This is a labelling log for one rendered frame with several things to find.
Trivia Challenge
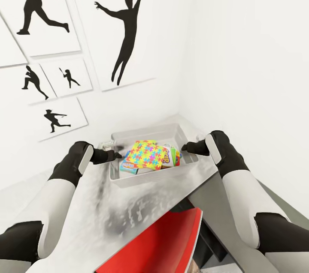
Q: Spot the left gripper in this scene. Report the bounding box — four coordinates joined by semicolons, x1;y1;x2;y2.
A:
93;149;122;165

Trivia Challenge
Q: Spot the jigsaw puzzle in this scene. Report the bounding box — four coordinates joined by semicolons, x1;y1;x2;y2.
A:
126;143;167;171
133;141;156;169

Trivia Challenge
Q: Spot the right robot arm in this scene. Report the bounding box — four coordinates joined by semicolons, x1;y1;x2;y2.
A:
181;130;309;273

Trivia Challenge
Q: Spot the toy box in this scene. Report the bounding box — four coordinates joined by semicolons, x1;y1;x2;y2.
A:
109;123;199;189

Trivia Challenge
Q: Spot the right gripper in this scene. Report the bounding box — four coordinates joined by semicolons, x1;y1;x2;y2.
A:
181;141;210;156

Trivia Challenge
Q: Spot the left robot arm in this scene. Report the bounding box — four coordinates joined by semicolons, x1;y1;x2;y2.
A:
0;140;122;273

